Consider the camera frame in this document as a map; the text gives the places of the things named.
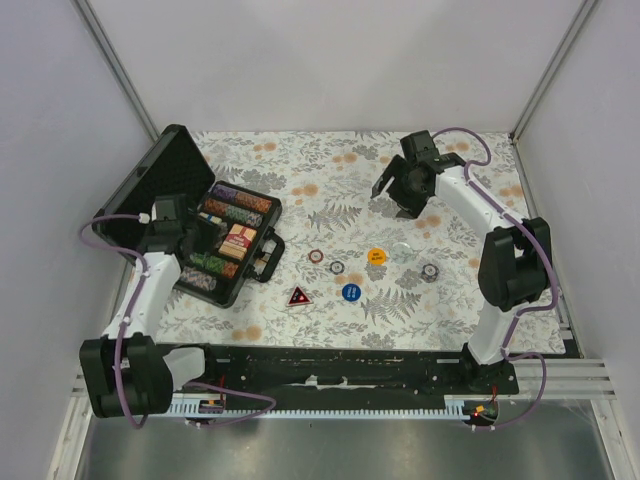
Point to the blue 10 poker chip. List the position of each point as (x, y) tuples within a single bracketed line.
[(336, 267)]

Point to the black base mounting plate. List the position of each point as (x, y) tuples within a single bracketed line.
[(351, 377)]

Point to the white slotted cable duct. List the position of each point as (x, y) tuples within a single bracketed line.
[(209, 408)]

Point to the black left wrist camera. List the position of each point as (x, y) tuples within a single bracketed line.
[(170, 208)]

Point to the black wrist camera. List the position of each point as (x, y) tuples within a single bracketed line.
[(170, 208), (419, 147)]

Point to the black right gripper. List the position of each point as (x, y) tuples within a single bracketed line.
[(412, 207)]

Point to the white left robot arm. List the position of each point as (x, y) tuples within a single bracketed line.
[(126, 373)]

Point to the black poker set case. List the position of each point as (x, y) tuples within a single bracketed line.
[(221, 234)]

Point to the red 5 poker chip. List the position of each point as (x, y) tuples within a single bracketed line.
[(316, 256)]

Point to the blue card deck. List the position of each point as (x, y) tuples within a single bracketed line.
[(211, 219)]

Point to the red Texas Holdem card deck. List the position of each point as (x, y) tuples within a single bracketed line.
[(238, 241)]

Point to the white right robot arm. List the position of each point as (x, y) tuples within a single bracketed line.
[(515, 275)]

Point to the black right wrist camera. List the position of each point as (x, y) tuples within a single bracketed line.
[(419, 147)]

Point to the floral patterned table mat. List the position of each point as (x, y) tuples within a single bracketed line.
[(324, 183)]

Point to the red triangular dealer button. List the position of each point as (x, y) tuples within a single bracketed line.
[(298, 297)]

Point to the yellow big blind button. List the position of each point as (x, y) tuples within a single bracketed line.
[(377, 256)]

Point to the clear round acrylic disc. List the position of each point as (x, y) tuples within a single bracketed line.
[(401, 253)]

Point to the blue 10 chip stack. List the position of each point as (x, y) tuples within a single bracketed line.
[(430, 272)]

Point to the red purple chip row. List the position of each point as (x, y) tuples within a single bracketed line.
[(241, 198)]

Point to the blue small blind button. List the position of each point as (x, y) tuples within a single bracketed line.
[(351, 292)]

